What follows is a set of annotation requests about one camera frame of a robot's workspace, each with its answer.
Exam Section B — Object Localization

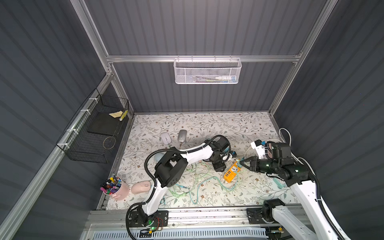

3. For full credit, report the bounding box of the pink wireless mouse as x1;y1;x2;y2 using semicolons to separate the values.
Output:
131;181;152;195

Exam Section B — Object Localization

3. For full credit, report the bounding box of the pink power strip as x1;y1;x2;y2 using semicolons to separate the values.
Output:
266;142;274;159

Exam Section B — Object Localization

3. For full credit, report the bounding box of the white wire mesh basket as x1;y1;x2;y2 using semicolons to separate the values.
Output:
173;58;242;85

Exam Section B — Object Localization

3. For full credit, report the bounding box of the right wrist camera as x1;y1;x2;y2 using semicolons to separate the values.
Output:
251;140;267;159

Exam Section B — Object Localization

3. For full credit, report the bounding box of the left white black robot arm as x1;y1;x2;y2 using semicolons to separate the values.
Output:
126;135;232;226

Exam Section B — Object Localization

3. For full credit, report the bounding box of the white wireless mouse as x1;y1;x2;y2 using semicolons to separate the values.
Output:
160;132;172;145

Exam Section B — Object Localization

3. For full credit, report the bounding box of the white power cord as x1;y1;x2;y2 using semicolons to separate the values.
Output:
239;128;316;175

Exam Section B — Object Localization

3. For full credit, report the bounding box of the silver grey wireless mouse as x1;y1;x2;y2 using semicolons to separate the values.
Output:
178;130;187;143

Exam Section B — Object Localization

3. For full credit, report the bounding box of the yellow sticky note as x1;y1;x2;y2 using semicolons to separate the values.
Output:
109;111;123;118

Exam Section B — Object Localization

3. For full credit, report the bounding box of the black notebook in basket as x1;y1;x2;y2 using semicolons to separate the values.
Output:
87;113;123;137

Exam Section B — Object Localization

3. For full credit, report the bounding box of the black wire wall basket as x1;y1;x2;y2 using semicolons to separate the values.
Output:
57;90;129;164

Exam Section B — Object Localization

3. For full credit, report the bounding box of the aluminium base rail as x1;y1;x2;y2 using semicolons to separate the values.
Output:
86;205;331;232

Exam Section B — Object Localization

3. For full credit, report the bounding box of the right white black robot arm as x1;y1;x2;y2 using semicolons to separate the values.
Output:
240;140;349;240

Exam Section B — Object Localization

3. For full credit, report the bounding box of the pink pen cup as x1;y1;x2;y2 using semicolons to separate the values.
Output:
100;176;130;201

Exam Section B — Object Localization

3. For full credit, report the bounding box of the light blue wireless mouse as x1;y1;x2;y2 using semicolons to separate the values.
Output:
153;152;165;163

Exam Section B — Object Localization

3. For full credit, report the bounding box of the teal charging cable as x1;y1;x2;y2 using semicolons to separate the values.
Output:
161;175;238;206

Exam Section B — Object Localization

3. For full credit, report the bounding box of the orange power strip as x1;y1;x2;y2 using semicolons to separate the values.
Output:
223;162;239;183

